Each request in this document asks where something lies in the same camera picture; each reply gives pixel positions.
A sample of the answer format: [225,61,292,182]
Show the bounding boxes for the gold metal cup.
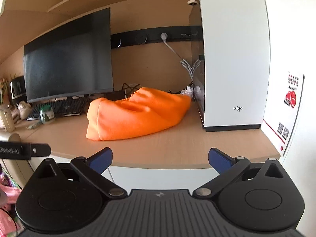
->
[0,132,21,144]

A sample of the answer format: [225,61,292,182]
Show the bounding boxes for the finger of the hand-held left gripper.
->
[30,143,51,157]

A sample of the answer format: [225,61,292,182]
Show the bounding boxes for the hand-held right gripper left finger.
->
[35,148,127,199]

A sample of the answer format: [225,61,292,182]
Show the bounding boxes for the crumpled white tissue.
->
[180,85,196,97]

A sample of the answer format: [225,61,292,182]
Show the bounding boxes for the black keyboard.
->
[26,97,90,121]

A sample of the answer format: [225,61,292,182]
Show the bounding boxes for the beige bottle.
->
[0,105,16,132]

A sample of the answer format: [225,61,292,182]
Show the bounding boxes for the wall poster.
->
[262,70,305,156]

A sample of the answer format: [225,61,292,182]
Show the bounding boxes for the black toaster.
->
[10,76,27,104]

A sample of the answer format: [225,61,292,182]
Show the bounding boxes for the pink printed cloth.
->
[0,173,23,237]

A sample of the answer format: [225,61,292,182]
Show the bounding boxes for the dried flowers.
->
[0,73,13,104]

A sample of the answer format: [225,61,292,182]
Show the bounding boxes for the black power socket rail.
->
[110,26,203,49]

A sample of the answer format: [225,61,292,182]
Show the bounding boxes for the black cable tangle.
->
[106,83,141,102]

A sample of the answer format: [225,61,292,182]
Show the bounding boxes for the green lid jar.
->
[39,104,55,124]

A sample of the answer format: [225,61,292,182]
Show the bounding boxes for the white figurine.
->
[18,101,32,120]

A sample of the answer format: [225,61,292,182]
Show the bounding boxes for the black computer monitor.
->
[23,7,114,103]

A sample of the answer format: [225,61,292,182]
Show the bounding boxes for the white plug cable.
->
[160,32,205,79]

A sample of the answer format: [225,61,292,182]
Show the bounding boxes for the orange garment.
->
[86,87,192,142]

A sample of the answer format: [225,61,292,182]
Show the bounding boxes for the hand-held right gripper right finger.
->
[193,148,284,199]

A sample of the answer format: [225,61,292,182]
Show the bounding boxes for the white computer case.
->
[189,0,271,132]

